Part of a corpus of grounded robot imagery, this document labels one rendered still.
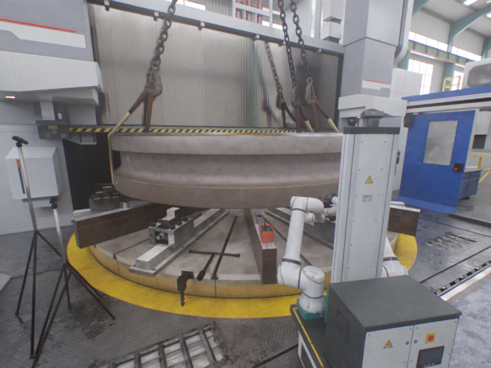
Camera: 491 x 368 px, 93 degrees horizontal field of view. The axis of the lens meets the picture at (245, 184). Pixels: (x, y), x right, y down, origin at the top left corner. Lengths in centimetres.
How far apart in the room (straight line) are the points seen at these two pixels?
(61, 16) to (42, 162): 233
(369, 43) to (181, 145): 521
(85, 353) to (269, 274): 165
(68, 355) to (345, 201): 244
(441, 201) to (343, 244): 558
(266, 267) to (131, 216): 226
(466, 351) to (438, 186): 467
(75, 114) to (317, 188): 375
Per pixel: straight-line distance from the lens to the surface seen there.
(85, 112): 451
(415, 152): 726
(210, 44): 604
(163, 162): 329
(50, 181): 524
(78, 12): 421
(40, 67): 364
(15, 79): 367
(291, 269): 189
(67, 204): 570
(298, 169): 312
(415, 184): 731
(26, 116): 464
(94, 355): 261
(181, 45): 583
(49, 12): 422
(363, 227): 171
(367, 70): 669
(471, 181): 881
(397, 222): 416
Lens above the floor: 173
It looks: 12 degrees down
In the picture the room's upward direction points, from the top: straight up
